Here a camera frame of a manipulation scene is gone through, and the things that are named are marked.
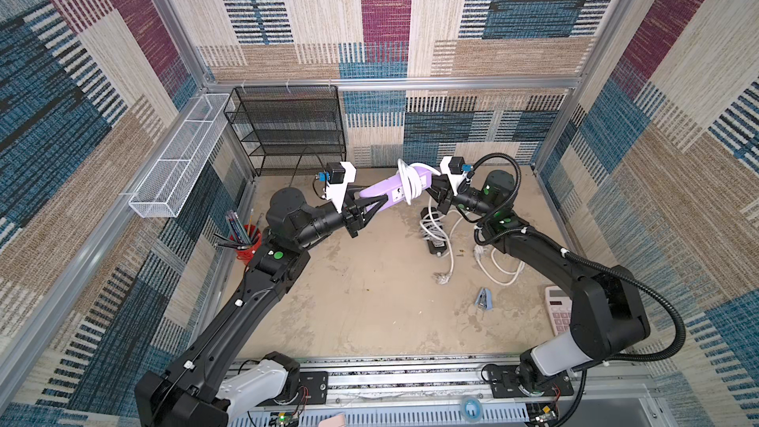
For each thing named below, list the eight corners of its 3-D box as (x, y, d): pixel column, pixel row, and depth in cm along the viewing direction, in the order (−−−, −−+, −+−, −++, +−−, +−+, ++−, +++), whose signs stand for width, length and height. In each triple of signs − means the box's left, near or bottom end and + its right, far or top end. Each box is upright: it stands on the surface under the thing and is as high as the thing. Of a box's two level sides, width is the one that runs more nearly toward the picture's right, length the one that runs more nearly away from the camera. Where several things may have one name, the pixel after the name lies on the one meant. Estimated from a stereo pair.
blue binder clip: (474, 306, 88) (476, 302, 86) (476, 289, 92) (478, 285, 89) (489, 310, 88) (492, 307, 85) (490, 293, 91) (493, 289, 89)
